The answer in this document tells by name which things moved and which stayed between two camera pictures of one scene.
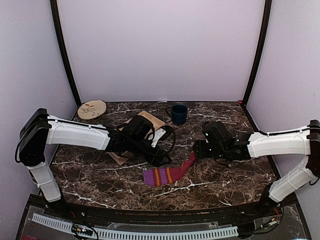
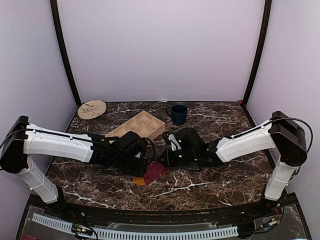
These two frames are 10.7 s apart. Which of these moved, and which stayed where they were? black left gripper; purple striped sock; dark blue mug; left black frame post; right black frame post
Moved: black left gripper; purple striped sock
Stayed: left black frame post; right black frame post; dark blue mug
